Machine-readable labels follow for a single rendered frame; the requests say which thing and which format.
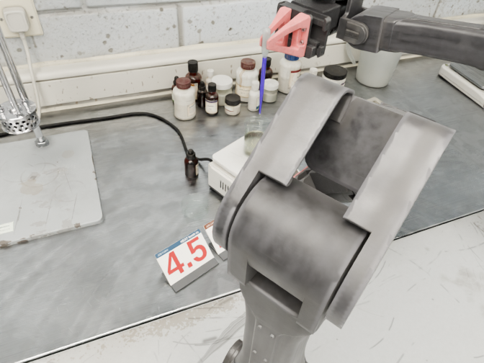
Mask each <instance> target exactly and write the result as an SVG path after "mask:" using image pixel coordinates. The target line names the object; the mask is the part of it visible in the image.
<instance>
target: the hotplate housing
mask: <svg viewBox="0 0 484 363"><path fill-rule="evenodd" d="M235 178H236V177H234V175H232V174H230V173H229V172H228V171H226V170H225V169H223V168H222V167H221V166H219V165H217V164H216V163H215V162H214V161H212V162H210V163H209V164H208V184H209V187H210V188H212V189H213V190H214V191H216V192H217V193H218V194H219V195H221V196H222V197H224V196H225V194H226V192H227V191H228V190H229V188H230V186H231V184H232V183H233V181H234V180H235Z"/></svg>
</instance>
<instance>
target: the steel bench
mask: <svg viewBox="0 0 484 363"><path fill-rule="evenodd" d="M447 63H453V62H450V61H446V60H439V59H435V58H429V57H425V56H419V57H415V58H405V59H400V60H399V62H398V64H397V66H396V68H395V70H394V73H393V75H392V77H391V79H390V81H389V83H388V85H387V86H384V87H381V88H374V87H369V86H365V85H364V84H361V83H359V82H358V81H357V79H356V72H357V66H352V67H347V68H345V69H346V70H347V75H346V81H345V84H344V86H345V87H347V88H349V89H352V90H355V93H354V96H356V97H360V98H363V99H366V100H367V99H371V98H372V97H376V98H378V99H379V100H381V101H382V102H384V103H386V104H390V105H392V106H394V107H397V108H399V109H403V110H405V111H407V112H409V111H412V112H415V113H416V114H419V115H422V116H424V117H427V118H429V119H432V120H435V121H436V123H439V124H440V125H444V126H446V127H449V128H452V129H453V130H456V132H455V134H454V135H453V137H452V139H451V140H450V142H449V144H448V146H447V147H446V149H445V151H444V152H443V154H442V157H441V158H440V159H439V162H438V163H437V165H436V167H435V168H434V170H433V171H432V173H431V176H430V177H429V179H428V181H427V182H426V184H425V186H424V187H423V189H422V191H421V193H420V195H419V196H418V198H417V200H416V201H415V203H414V205H413V206H412V208H411V210H410V212H409V213H408V215H407V217H406V219H405V220H404V222H403V224H402V225H401V227H400V230H399V231H398V233H397V234H396V236H395V238H394V239H393V241H395V240H398V239H400V238H404V237H406V236H410V235H413V234H415V233H419V232H421V231H424V230H428V229H430V228H434V227H436V226H439V225H443V224H445V223H449V222H452V221H454V220H458V219H460V218H464V217H467V216H469V215H473V214H475V213H478V212H482V211H484V111H483V108H482V107H481V106H480V105H479V104H477V103H476V102H474V101H473V100H472V99H471V98H469V97H468V96H467V95H465V94H464V93H462V92H461V91H460V90H459V89H458V88H456V87H455V86H453V85H452V84H451V83H449V82H448V81H447V80H446V79H444V78H443V77H441V76H440V75H439V70H440V68H441V66H442V65H443V64H447ZM195 108H196V111H195V112H196V115H195V117H194V118H192V119H190V120H180V119H178V118H176V117H175V115H174V103H173V101H172V94H164V95H158V96H152V97H143V98H138V99H129V100H124V101H119V102H110V103H106V104H96V105H91V106H86V107H77V108H72V109H62V110H57V111H52V112H43V113H41V118H40V124H39V125H47V124H53V123H58V122H68V121H74V120H84V119H90V118H95V117H106V116H111V115H119V114H125V113H130V112H149V113H152V114H155V115H158V116H160V117H162V118H164V119H166V120H168V121H169V122H171V123H172V124H173V125H175V126H176V127H177V128H178V129H179V131H180V132H181V134H182V136H183V138H184V142H185V143H186V146H187V150H189V149H192V150H193V151H194V152H195V153H196V157H198V158H211V159H212V155H213V154H214V153H216V152H218V151H220V150H221V149H223V148H224V147H226V146H228V145H230V144H231V143H233V142H235V141H237V140H238V139H240V138H242V137H243V136H244V129H245V125H244V121H245V119H246V117H247V116H248V115H250V114H253V113H259V109H258V110H257V111H255V112H252V111H250V110H249V109H248V102H241V108H240V112H239V114H237V115H228V114H226V113H225V107H219V106H218V113H217V114H216V115H208V114H207V113H206V110H205V108H200V107H198V106H197V102H195ZM41 130H42V133H43V136H44V137H45V136H49V135H57V134H61V133H69V132H74V131H79V130H87V131H88V133H89V140H90V143H91V152H92V156H93V160H94V168H95V173H96V177H97V185H98V190H99V197H100V202H101V206H102V214H103V218H104V220H103V222H102V223H100V224H96V225H91V226H87V227H84V228H79V229H75V230H70V231H67V232H63V233H58V234H55V235H51V236H46V237H43V238H37V239H34V240H31V241H25V242H22V243H17V244H14V245H10V246H5V247H1V248H0V363H28V362H32V361H35V360H37V359H41V358H43V357H47V356H50V355H52V354H56V353H58V352H61V351H65V350H67V349H71V348H73V347H76V346H80V345H82V344H86V343H89V342H91V341H95V340H97V339H101V338H104V337H106V336H110V335H112V334H115V333H119V332H121V331H125V330H127V329H130V328H134V327H136V326H140V325H143V324H145V323H149V322H151V321H155V320H158V319H160V318H164V317H166V316H169V315H173V314H175V313H179V312H182V311H184V310H188V309H190V308H194V307H197V306H199V305H203V304H205V303H209V302H212V301H214V300H218V299H220V298H223V297H227V296H229V295H233V294H236V293H238V292H241V289H240V286H239V281H237V280H236V279H234V278H233V277H232V276H230V275H229V274H228V273H227V269H228V259H226V260H225V261H223V260H222V259H221V258H220V257H219V256H218V255H217V254H216V253H215V251H214V250H213V249H212V248H211V247H210V246H209V243H211V240H210V239H209V237H208V235H207V233H206V231H205V229H204V227H203V225H206V224H208V223H209V222H211V221H212V220H214V219H215V216H216V213H217V211H218V208H219V206H220V203H221V202H222V200H223V197H222V196H221V195H219V194H218V193H217V192H216V191H214V190H213V189H212V188H210V187H209V184H208V164H209V163H210V162H209V161H198V166H199V173H198V176H197V177H195V178H188V177H186V175H185V171H184V159H185V157H186V152H185V150H184V146H183V143H182V140H181V138H180V136H179V134H178V132H177V131H176V130H175V129H174V128H173V127H172V126H170V125H169V124H168V123H166V122H164V121H163V120H161V119H159V118H157V117H154V116H150V115H128V116H122V117H114V118H109V119H104V120H94V121H88V122H77V123H72V124H67V125H57V126H52V127H43V128H41ZM191 193H199V194H203V195H204V196H206V198H208V201H209V211H208V214H207V215H206V216H205V217H203V218H202V219H199V220H190V219H188V218H186V217H184V216H183V214H182V209H181V201H182V199H183V198H184V197H185V196H186V195H188V194H191ZM197 229H199V230H200V232H201V234H202V236H203V237H204V239H205V241H206V243H207V245H208V247H209V249H210V250H211V252H212V255H213V256H214V258H215V259H216V260H217V261H218V263H219V264H218V265H217V266H215V267H214V268H212V269H211V270H210V271H208V272H206V273H205V274H203V275H202V276H201V277H199V278H197V279H196V280H195V281H193V282H192V283H190V284H188V285H187V286H186V287H184V288H183V289H181V290H180V291H178V292H175V291H174V290H173V288H172V287H171V286H170V284H169V283H168V282H167V281H166V280H165V278H164V277H163V275H162V274H161V273H163V271H162V269H161V267H160V265H159V263H158V262H157V260H156V257H155V256H154V255H155V254H157V253H158V252H160V251H162V250H164V249H165V248H167V247H168V246H170V245H171V244H173V243H176V242H177V241H179V240H180V239H182V238H183V237H185V236H187V235H189V234H190V233H192V232H194V231H196V230H197Z"/></svg>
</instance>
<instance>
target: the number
mask: <svg viewBox="0 0 484 363"><path fill-rule="evenodd" d="M209 256H211V254H210V252H209V250H208V248H207V246H206V244H205V242H204V241H203V239H202V236H201V235H200V233H199V234H198V235H196V236H195V237H193V238H191V239H189V240H188V241H186V242H184V243H183V244H181V245H180V246H177V247H176V248H174V249H173V250H171V251H170V252H168V253H166V254H164V255H163V256H161V257H159V258H158V259H159V261H160V262H161V265H162V267H163V268H164V270H165V272H166V274H167V276H168V277H169V279H170V281H172V280H174V279H176V278H177V277H179V276H180V275H182V274H183V273H185V272H186V271H188V270H189V269H191V268H192V267H194V266H196V265H197V264H199V263H200V262H201V261H203V260H205V259H206V258H208V257H209Z"/></svg>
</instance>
